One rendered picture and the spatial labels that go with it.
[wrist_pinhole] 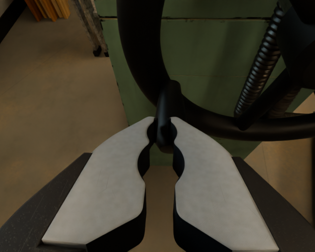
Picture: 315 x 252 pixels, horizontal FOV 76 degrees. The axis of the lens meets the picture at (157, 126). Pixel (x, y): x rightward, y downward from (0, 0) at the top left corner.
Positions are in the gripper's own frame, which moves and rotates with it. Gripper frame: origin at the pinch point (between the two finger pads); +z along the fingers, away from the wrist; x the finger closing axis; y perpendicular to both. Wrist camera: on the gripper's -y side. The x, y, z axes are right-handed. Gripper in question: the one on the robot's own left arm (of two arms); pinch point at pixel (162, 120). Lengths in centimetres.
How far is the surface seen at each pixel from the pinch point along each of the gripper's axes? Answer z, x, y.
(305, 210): 45, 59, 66
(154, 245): 32, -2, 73
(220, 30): 25.6, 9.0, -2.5
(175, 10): 24.1, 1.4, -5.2
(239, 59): 28.6, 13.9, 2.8
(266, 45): 12.2, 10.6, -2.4
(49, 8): 149, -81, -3
